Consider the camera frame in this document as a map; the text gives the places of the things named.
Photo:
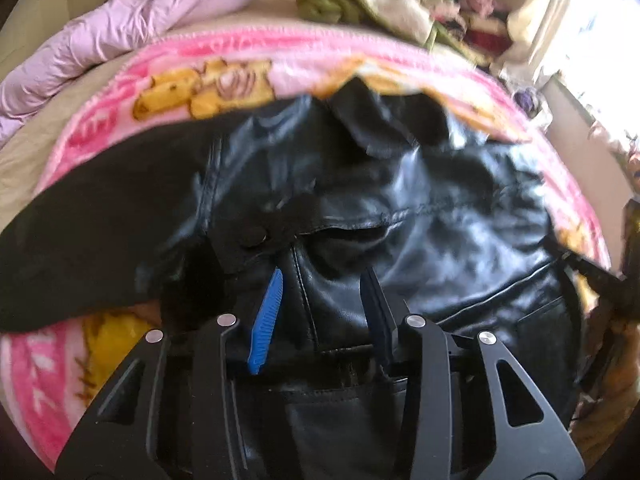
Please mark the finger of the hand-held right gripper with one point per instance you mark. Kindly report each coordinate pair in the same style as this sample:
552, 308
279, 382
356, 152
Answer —
595, 280

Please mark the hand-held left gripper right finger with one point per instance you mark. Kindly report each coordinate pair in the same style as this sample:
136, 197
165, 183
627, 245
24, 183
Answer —
376, 310

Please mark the window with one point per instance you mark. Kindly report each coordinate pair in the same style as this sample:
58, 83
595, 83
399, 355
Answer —
610, 35

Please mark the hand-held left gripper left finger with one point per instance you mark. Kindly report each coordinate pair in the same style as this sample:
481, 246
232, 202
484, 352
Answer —
265, 320

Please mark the black leather jacket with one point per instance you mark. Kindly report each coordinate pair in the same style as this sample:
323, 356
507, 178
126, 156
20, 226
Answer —
400, 210

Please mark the pile of mixed clothes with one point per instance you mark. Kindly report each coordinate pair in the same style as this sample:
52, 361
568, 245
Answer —
465, 5

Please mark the purple and white bag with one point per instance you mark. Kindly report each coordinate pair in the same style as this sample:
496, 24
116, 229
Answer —
529, 100

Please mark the cream curtain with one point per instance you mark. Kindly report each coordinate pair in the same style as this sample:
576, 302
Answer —
550, 0

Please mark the lilac puffer jacket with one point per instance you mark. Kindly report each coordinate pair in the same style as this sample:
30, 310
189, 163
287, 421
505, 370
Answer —
150, 10

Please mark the white fleece cloth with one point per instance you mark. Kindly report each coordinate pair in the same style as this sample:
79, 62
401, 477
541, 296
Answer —
395, 5

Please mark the pink printed blanket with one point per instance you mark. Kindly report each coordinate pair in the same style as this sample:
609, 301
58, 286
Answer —
310, 60

